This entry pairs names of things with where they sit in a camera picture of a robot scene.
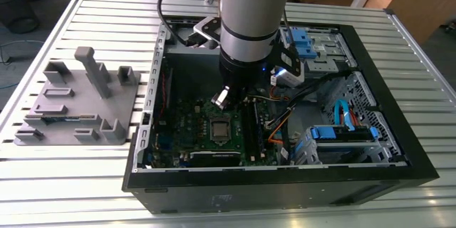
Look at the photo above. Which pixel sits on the blue plastic drive rails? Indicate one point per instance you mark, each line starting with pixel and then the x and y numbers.
pixel 310 51

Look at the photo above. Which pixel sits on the black RAM slot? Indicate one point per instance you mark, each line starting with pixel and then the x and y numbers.
pixel 253 129
pixel 257 129
pixel 249 129

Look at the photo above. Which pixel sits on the bare green RAM stick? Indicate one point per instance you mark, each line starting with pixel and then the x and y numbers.
pixel 61 119

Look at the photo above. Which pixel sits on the silver power supply unit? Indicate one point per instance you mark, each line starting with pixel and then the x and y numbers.
pixel 193 73

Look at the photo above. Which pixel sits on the silver optical drive cage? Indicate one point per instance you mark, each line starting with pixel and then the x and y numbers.
pixel 321 65

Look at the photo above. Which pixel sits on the silver disk cage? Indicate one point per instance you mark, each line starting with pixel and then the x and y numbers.
pixel 305 153

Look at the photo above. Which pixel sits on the wooden cabinet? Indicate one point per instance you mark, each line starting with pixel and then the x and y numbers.
pixel 421 3

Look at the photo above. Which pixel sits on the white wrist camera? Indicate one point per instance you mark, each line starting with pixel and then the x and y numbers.
pixel 289 78

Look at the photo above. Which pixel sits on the black graphics card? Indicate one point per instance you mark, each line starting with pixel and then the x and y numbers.
pixel 214 158

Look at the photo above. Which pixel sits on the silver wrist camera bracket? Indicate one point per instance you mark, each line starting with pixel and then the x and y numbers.
pixel 210 26

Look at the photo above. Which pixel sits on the hard disk in blue carrier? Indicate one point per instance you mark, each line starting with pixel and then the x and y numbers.
pixel 322 133

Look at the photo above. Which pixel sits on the green Dell motherboard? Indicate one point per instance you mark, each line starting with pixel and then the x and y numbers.
pixel 193 121

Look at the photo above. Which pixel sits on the black PC case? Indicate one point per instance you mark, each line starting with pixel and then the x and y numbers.
pixel 250 193

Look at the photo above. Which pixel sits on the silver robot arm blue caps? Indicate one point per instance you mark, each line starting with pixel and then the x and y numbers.
pixel 250 11

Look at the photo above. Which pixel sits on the silver CPU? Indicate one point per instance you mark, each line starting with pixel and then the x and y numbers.
pixel 221 129

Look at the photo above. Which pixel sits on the grey parts rack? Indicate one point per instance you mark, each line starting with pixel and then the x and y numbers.
pixel 82 105

